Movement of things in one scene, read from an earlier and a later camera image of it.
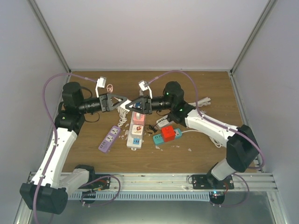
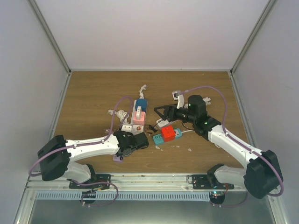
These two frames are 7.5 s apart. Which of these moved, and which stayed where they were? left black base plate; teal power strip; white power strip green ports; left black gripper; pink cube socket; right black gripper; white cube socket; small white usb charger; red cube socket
Moved: small white usb charger; left black gripper; right black gripper
Stayed: white power strip green ports; left black base plate; white cube socket; teal power strip; red cube socket; pink cube socket
